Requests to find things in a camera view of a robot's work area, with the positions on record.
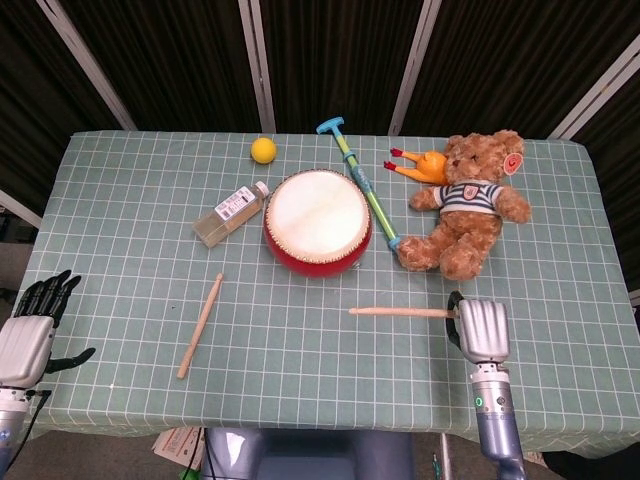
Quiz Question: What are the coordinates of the black cable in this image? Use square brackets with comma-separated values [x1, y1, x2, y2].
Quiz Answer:
[8, 389, 54, 480]

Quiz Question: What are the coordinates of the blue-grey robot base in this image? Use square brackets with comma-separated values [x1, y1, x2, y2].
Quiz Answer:
[202, 427, 416, 480]

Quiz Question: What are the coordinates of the grey metal rod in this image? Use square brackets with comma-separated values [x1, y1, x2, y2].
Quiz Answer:
[438, 432, 454, 480]

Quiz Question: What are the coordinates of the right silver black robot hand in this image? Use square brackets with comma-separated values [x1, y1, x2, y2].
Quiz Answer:
[444, 290, 511, 364]

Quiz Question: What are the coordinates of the red drum with white skin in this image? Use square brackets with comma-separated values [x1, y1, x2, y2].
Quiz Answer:
[263, 170, 374, 280]

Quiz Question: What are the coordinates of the orange rubber chicken toy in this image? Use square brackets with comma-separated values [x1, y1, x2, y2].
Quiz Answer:
[383, 147, 449, 189]

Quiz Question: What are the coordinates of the clear plastic box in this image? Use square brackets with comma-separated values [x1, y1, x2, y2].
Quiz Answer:
[192, 181, 270, 249]

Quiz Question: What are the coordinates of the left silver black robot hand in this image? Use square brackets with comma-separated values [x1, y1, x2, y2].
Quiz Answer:
[0, 269, 96, 389]

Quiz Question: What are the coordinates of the wooden drumstick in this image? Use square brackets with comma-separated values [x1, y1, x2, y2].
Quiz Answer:
[348, 306, 459, 320]
[176, 272, 224, 380]

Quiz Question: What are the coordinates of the yellow ball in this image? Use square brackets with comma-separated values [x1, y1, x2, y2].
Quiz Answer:
[250, 137, 278, 165]

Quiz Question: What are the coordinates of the white printed cardboard box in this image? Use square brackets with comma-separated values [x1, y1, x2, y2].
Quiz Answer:
[153, 427, 207, 471]

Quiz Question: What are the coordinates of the green and blue toy pump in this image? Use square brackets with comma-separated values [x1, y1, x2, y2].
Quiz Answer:
[315, 116, 403, 251]

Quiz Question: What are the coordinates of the white partition frame post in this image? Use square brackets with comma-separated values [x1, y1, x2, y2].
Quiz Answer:
[37, 0, 137, 132]
[0, 189, 44, 229]
[388, 0, 442, 136]
[547, 39, 640, 141]
[238, 0, 277, 134]

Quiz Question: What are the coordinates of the green checkered tablecloth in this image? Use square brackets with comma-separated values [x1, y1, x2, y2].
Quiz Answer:
[22, 130, 640, 459]

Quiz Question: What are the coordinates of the brown teddy bear striped shirt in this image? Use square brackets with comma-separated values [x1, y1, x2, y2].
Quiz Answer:
[396, 129, 533, 281]

